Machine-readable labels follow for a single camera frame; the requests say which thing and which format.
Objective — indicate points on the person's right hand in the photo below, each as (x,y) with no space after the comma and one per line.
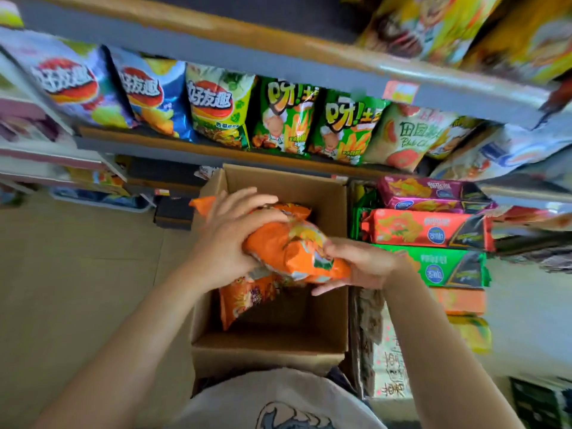
(371,265)

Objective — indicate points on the person's left hand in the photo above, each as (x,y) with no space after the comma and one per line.
(221,245)

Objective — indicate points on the person's left middle finger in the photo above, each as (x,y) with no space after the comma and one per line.
(270,217)

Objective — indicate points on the person's left little finger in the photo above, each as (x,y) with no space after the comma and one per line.
(239,195)

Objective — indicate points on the person's right thumb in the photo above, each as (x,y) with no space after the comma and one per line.
(342,247)

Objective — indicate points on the person's left forearm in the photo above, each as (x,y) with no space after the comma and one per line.
(134,352)

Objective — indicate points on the person's right forearm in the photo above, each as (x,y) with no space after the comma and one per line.
(440,361)

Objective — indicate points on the dark green packet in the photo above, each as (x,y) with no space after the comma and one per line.
(359,216)

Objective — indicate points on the black box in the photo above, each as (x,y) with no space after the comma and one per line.
(174,212)

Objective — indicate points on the red biscuit packet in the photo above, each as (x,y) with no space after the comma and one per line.
(415,227)

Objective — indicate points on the green yellow chips bag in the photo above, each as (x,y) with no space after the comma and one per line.
(219,107)

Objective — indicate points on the green fries snack bag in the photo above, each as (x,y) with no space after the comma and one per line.
(344,127)
(286,116)

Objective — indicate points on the brown cardboard box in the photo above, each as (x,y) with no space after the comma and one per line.
(286,321)

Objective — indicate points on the purple biscuit packet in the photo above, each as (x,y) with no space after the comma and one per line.
(433,205)
(424,187)

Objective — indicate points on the green biscuit packet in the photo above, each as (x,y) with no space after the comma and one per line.
(442,265)

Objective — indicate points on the printed cardboard carton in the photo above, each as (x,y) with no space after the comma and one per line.
(384,352)

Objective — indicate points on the cream tomato crisps bag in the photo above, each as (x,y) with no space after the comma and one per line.
(406,136)

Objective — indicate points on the blue chips bag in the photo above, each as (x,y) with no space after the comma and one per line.
(154,96)

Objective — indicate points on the orange biscuit packet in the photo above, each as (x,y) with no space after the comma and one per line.
(462,300)

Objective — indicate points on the blue plastic tray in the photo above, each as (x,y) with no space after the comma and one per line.
(98,200)

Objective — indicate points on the grey metal shelf rack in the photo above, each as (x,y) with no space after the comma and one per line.
(268,55)

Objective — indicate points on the yellow biscuit packet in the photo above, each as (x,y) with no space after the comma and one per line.
(471,332)

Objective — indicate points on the yellow white snack bag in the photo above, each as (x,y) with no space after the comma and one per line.
(451,136)

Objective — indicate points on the pink price tag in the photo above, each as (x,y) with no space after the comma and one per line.
(400,91)

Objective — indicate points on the person's white printed shirt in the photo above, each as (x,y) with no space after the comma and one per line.
(250,402)

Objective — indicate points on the white blue snack bag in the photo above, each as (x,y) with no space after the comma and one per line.
(500,151)

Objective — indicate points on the red snack packet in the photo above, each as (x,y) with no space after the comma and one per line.
(527,215)

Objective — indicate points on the white side shelf unit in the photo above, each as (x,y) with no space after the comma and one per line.
(44,158)

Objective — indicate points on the purple white chips bag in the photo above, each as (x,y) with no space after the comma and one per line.
(67,80)

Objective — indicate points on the yellow cartoon snack bag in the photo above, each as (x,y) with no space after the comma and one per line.
(424,24)

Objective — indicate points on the dark green crate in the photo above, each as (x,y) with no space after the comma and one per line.
(543,404)

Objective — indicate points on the yellow orange snack bag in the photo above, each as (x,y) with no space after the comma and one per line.
(527,37)

